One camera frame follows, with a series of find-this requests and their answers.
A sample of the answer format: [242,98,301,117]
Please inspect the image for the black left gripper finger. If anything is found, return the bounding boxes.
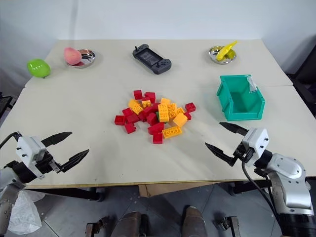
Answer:
[59,149,90,173]
[40,131,73,149]

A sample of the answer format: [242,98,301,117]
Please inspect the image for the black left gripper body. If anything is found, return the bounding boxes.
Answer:
[35,149,62,175]

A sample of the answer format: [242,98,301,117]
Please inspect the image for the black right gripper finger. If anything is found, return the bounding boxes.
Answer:
[219,121,249,137]
[204,142,236,167]

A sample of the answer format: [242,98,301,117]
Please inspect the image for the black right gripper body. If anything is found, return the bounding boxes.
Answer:
[233,143,255,164]

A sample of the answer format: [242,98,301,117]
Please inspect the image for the green plastic storage bin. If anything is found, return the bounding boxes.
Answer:
[216,74,266,122]

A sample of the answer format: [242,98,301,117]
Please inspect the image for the clear bin label holder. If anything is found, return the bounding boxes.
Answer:
[247,76,259,94]

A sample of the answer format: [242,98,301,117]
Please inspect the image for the white plastic bag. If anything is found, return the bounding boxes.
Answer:
[6,189,46,236]

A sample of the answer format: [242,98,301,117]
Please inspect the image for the dark stand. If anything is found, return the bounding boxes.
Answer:
[0,92,13,119]

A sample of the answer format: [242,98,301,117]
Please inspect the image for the brown cardboard sheet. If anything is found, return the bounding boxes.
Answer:
[138,183,223,198]

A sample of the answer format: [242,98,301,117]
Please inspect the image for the green toy apple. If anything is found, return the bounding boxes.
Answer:
[26,58,52,79]

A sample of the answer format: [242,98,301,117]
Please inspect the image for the dark rounded shape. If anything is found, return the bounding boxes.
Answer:
[182,205,207,237]
[118,211,149,237]

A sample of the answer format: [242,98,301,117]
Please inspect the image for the round steel dish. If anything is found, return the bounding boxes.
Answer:
[65,48,97,69]
[208,45,237,65]

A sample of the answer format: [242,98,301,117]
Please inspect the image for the yellow toy banana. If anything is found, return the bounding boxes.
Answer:
[216,40,238,62]

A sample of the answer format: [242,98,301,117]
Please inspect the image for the pink toy peach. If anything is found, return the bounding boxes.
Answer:
[64,47,82,66]

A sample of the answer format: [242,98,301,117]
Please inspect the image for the black chair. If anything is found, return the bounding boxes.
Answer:
[285,34,316,106]

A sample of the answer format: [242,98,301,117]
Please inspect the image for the dark grey handheld game console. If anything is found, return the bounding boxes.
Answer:
[132,44,172,75]

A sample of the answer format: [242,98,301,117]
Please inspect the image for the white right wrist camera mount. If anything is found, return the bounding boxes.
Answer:
[240,127,270,164]

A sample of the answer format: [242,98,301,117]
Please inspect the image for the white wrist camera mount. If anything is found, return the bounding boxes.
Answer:
[16,135,48,179]
[240,127,270,164]

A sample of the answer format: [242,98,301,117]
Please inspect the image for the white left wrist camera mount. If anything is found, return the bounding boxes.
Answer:
[16,135,48,179]

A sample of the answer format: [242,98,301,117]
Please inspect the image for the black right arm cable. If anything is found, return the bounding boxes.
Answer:
[241,159,282,224]

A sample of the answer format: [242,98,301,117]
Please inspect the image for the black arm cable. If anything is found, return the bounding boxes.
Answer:
[0,131,22,149]
[241,159,282,224]

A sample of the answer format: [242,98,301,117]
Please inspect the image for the black table frame bar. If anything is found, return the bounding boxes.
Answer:
[228,180,274,195]
[24,187,107,202]

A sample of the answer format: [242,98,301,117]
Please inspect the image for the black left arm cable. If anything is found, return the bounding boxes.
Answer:
[0,131,22,149]

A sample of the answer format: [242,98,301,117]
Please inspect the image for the black metal bracket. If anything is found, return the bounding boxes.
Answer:
[85,216,111,237]
[214,215,241,237]

